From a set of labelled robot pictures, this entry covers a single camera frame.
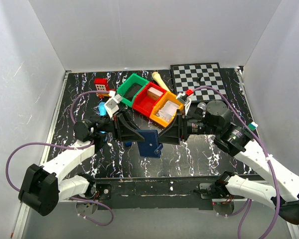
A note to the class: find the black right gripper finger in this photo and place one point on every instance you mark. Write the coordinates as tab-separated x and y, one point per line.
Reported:
172	130
169	140

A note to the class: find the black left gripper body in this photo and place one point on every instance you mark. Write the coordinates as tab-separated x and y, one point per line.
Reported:
118	127

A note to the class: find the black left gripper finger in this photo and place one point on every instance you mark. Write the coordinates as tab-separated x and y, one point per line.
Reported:
127	120
130	133

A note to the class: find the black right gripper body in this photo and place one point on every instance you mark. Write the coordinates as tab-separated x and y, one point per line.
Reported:
180	128

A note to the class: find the navy blue card holder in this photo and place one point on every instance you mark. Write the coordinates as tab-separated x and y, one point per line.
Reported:
150	148

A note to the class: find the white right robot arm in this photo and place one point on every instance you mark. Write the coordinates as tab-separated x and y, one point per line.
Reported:
282	189

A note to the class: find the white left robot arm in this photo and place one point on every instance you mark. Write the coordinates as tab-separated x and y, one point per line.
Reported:
44	186

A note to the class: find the white cards stack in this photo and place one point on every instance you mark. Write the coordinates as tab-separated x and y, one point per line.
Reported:
167	111

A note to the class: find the yellow plastic bin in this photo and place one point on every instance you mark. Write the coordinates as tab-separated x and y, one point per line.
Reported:
168	96

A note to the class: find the blue toy microphone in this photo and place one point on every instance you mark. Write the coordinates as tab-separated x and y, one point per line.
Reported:
102	109

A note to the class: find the red plastic bin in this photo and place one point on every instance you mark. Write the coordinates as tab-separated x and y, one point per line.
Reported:
143	104

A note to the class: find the black silver microphone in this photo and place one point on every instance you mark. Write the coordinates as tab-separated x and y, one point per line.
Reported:
201	109

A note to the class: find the green plastic bin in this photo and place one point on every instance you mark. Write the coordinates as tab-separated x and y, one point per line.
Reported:
133	78

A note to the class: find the red yellow toy train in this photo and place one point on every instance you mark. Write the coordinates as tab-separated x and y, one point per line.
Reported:
102	85

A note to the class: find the black white chessboard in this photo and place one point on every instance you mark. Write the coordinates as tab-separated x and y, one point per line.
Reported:
190	76

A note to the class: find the cream toy microphone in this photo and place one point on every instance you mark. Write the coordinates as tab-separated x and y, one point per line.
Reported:
157	78

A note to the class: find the green lego brick stack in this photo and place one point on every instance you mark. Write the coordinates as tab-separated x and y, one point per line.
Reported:
252	126

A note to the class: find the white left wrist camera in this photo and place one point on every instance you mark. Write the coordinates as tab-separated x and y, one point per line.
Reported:
112	105

